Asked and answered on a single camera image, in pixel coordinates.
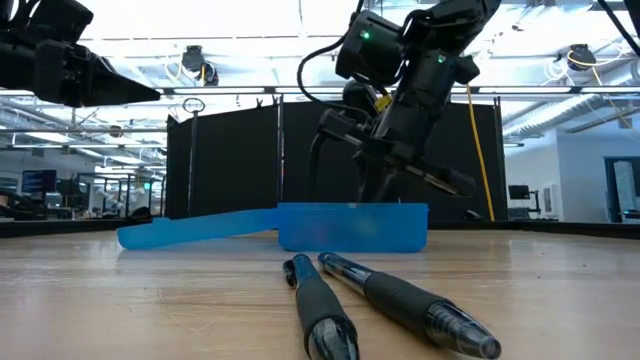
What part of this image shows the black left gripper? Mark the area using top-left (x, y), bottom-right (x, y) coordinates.
top-left (31, 39), bottom-right (163, 109)

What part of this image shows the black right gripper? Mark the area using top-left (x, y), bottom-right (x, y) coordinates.
top-left (317, 81), bottom-right (477, 204)

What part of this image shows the blue plastic supply box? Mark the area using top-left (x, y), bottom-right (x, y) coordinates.
top-left (116, 201), bottom-right (430, 254)

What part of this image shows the black grip ballpoint pen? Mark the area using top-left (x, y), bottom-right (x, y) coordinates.
top-left (317, 250), bottom-right (503, 360)
top-left (281, 252), bottom-right (361, 360)

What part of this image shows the black ceiling spotlight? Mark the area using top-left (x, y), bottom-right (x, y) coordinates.
top-left (181, 44), bottom-right (221, 88)
top-left (565, 42), bottom-right (598, 73)

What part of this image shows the dark computer monitor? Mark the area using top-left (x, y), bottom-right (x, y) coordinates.
top-left (20, 169), bottom-right (58, 196)

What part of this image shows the black partition panel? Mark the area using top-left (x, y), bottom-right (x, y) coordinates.
top-left (164, 96), bottom-right (508, 224)

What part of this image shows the small monitor on stand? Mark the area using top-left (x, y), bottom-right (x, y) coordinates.
top-left (507, 183), bottom-right (541, 217)

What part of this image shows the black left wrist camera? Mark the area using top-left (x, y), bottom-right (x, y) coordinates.
top-left (8, 0), bottom-right (95, 47)

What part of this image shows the background workstation frame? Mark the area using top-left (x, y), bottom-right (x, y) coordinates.
top-left (59, 171), bottom-right (167, 219)

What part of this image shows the yellow hanging cable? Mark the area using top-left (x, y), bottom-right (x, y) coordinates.
top-left (464, 82), bottom-right (497, 223)

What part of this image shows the metal pole with ring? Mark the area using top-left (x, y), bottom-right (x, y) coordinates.
top-left (181, 96), bottom-right (207, 217)

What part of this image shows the blue door frame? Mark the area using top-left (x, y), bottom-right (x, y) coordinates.
top-left (603, 155), bottom-right (640, 224)

